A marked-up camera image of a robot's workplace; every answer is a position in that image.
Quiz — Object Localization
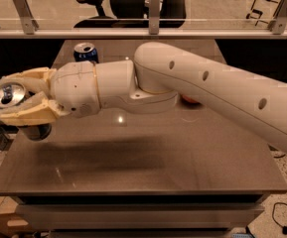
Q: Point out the Red Bull can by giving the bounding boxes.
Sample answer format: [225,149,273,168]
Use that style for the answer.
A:
[0,82,52,141]

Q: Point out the right metal railing bracket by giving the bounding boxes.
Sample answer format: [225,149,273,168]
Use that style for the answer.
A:
[268,0,287,35]

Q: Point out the middle metal railing bracket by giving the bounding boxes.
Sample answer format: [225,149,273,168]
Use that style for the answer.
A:
[149,0,160,35]

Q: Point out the black cable on floor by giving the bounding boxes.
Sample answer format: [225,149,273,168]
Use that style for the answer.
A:
[271,201,287,238]

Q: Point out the red apple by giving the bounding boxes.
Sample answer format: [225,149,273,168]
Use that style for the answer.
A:
[182,95,200,104]

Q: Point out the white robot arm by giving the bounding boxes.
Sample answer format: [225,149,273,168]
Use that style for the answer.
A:
[0,42,287,154]

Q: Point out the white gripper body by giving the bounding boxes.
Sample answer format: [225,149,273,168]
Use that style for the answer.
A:
[51,61,100,117]

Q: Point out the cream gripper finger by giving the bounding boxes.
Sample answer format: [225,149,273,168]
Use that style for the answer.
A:
[0,67,57,95]
[0,92,70,127]

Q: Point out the black office chair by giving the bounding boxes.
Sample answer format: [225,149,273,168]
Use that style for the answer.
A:
[74,0,187,28]

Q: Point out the yellow frame cart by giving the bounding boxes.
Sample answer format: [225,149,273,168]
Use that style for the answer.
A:
[245,0,283,27]

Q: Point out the metal railing bracket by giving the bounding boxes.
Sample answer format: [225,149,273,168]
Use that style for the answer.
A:
[12,0,39,35]
[268,0,287,35]
[149,0,160,35]

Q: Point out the blue Pepsi can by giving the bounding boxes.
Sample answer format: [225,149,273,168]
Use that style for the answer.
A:
[73,43,98,63]

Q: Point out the left metal railing bracket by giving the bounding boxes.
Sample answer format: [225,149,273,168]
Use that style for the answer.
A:
[12,0,39,35]

